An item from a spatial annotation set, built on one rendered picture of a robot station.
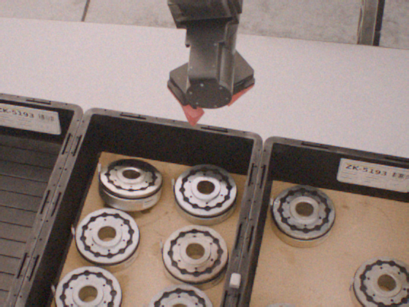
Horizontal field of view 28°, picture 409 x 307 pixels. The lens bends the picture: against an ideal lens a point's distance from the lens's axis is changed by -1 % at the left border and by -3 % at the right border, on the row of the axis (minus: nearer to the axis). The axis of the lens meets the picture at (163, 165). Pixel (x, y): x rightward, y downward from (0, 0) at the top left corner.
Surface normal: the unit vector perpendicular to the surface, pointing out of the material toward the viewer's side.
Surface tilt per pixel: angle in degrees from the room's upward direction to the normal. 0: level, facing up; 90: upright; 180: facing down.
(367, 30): 65
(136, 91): 0
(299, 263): 0
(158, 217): 0
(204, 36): 14
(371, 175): 90
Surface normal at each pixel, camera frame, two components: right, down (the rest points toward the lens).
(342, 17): -0.03, -0.59
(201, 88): -0.11, 0.86
